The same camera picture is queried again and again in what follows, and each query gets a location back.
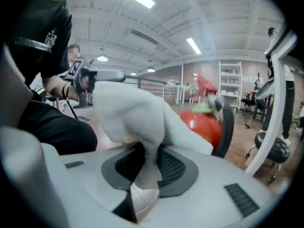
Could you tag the black metal railing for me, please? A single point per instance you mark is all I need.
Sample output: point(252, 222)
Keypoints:
point(152, 81)

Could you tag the red fire extinguisher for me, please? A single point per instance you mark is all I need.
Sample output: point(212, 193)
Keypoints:
point(202, 125)

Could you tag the person's left forearm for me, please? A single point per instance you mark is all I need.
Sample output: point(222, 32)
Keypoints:
point(57, 87)

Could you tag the white cloth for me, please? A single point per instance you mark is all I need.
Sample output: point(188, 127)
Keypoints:
point(133, 113)

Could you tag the dark table with white frame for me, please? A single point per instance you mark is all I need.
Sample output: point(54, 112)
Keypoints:
point(278, 75)

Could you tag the black chest harness pack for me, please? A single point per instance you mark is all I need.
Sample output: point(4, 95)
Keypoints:
point(33, 44)

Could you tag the person's black trousers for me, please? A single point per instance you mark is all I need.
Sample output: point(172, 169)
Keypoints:
point(59, 132)

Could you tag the person's black t-shirt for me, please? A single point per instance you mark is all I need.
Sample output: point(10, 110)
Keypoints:
point(35, 20)

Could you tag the person's white shoe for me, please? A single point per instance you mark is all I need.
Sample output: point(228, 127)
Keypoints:
point(145, 198)

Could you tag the black office chair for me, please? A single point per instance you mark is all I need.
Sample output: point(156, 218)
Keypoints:
point(248, 101)

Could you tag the black pendant lamp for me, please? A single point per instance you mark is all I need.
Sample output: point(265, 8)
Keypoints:
point(150, 69)
point(102, 58)
point(133, 73)

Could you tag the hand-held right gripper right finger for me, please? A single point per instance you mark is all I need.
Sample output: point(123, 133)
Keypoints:
point(213, 186)

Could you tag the white shelf rack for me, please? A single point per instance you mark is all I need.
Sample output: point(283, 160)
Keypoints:
point(229, 79)

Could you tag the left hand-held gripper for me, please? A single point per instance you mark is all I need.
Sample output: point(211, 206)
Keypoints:
point(74, 69)

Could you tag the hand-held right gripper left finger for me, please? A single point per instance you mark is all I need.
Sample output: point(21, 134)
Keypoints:
point(90, 174)

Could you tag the black round stool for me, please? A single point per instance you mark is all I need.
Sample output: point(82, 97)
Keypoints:
point(273, 151)

